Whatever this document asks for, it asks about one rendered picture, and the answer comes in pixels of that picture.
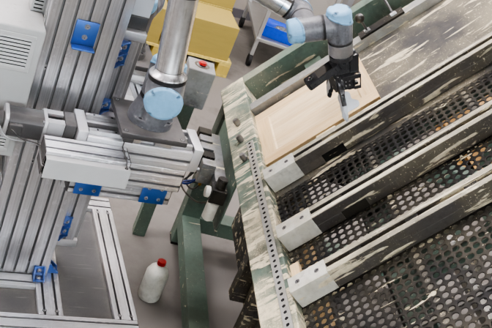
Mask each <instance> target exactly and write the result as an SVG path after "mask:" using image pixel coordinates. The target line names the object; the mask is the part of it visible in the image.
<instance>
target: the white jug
mask: <svg viewBox="0 0 492 328"><path fill-rule="evenodd" d="M165 265H166V260H165V259H164V258H159V259H158V261H157V262H155V263H152V264H151V265H149V266H148V267H147V269H146V272H145V274H144V277H143V280H142V281H141V284H140V287H139V289H138V296H139V297H140V299H142V300H143V301H145V302H148V303H155V302H157V301H158V300H159V298H160V295H161V294H162V292H163V289H164V287H165V284H166V281H167V279H168V268H167V267H166V266H165Z"/></svg>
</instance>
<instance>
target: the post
mask: <svg viewBox="0 0 492 328"><path fill-rule="evenodd" d="M193 110H194V108H192V107H189V106H186V105H183V107H182V110H181V111H180V113H179V114H178V115H177V118H178V120H179V123H180V125H181V128H182V129H183V130H186V129H187V126H188V123H189V121H190V117H191V116H192V113H193ZM155 208H156V204H149V203H143V202H142V203H141V207H140V209H139V211H138V214H137V217H136V219H135V222H134V224H133V234H135V235H139V236H145V234H146V231H147V228H148V227H149V223H150V221H151V219H152V215H153V214H154V210H155Z"/></svg>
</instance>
